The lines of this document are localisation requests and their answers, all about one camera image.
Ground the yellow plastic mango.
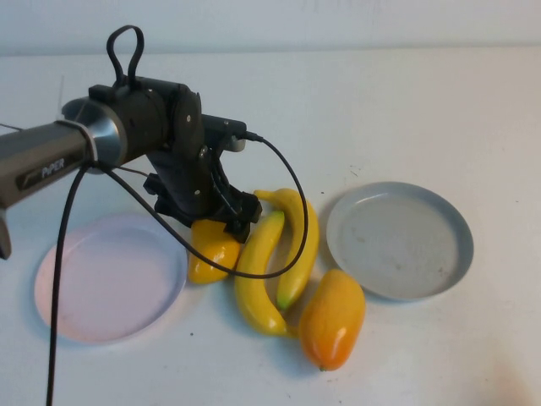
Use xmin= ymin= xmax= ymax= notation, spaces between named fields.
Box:
xmin=187 ymin=218 xmax=242 ymax=285

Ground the short black looped cable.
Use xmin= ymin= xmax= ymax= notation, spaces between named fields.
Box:
xmin=106 ymin=25 xmax=145 ymax=92

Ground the orange-tinted plastic mango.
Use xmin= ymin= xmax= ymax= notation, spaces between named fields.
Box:
xmin=298 ymin=269 xmax=367 ymax=372

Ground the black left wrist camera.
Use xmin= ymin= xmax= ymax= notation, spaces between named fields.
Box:
xmin=201 ymin=112 xmax=249 ymax=152

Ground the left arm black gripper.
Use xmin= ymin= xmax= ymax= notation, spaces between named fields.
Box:
xmin=143 ymin=145 xmax=262 ymax=243

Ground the yellow plastic banana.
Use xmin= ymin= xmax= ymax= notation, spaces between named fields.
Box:
xmin=234 ymin=210 xmax=299 ymax=338
xmin=253 ymin=188 xmax=320 ymax=313

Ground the pale pink round plate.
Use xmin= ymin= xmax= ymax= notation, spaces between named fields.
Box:
xmin=33 ymin=212 xmax=189 ymax=346

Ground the white zip tie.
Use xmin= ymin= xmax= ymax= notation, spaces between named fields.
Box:
xmin=54 ymin=74 xmax=102 ymax=166

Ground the grey-blue round plate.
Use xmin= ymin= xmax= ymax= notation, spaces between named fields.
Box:
xmin=325 ymin=181 xmax=474 ymax=303

